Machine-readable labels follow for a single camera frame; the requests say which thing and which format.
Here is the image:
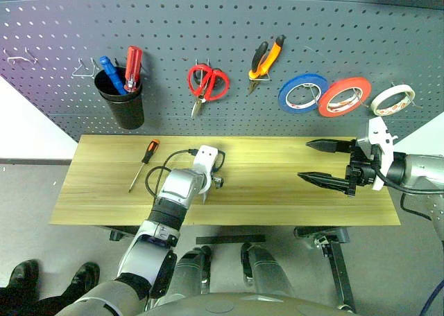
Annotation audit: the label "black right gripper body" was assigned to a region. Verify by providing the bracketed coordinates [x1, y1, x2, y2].
[345, 139, 379, 198]

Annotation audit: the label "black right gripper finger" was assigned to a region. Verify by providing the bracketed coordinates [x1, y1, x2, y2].
[297, 171, 351, 193]
[305, 139, 355, 155]

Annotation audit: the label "orange black handled pliers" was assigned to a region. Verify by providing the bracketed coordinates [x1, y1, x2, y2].
[247, 34, 287, 96]

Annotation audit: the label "red adhesive tape roll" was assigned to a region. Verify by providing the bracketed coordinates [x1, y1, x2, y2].
[318, 76, 372, 119]

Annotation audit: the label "black flat table crossbar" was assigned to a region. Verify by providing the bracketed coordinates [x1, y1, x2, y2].
[196, 235, 266, 245]

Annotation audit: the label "white adhesive tape roll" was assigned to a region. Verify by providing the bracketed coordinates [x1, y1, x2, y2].
[370, 84, 416, 117]

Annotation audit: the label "blue adhesive tape roll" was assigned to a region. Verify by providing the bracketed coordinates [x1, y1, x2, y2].
[277, 73, 329, 115]

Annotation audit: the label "black metal table leg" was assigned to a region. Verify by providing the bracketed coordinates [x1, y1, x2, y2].
[293, 226, 357, 313]

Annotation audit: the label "gray rounded robot leg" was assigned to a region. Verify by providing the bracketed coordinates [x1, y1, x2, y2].
[172, 245, 213, 298]
[240, 243, 296, 297]

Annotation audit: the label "black plastic cup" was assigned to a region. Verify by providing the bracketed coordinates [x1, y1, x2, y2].
[94, 66, 145, 130]

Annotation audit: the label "gray rounded robot torso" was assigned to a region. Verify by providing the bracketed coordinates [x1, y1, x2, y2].
[137, 291, 351, 316]

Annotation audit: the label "gray perforated pegboard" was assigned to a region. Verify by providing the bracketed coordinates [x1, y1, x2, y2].
[0, 0, 444, 143]

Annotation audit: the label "black leather shoe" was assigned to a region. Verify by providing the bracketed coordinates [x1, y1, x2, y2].
[6, 258, 40, 297]
[65, 261, 101, 297]

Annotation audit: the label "dark trouser leg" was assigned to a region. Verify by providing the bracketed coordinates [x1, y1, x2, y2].
[0, 286, 76, 316]

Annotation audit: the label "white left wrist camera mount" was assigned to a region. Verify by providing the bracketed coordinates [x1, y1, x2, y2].
[191, 144, 221, 205]

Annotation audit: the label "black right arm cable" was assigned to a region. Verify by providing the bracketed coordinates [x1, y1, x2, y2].
[373, 152, 444, 223]

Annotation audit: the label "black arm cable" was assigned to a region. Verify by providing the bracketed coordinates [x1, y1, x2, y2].
[144, 149, 226, 203]
[373, 152, 444, 223]

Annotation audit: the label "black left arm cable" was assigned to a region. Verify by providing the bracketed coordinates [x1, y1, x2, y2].
[144, 149, 226, 203]

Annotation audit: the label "orange black handled screwdriver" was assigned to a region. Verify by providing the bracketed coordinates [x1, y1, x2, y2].
[128, 139, 161, 193]

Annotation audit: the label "red handled scissors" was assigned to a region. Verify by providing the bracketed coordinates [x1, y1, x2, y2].
[187, 63, 230, 119]

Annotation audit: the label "red handled screwdriver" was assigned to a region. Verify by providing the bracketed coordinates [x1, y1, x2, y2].
[123, 45, 144, 94]

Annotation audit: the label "blue floor cable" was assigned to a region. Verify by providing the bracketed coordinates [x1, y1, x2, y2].
[420, 283, 444, 316]

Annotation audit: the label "blue handled screwdriver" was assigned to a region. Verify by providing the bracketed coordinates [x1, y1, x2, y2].
[99, 55, 128, 96]

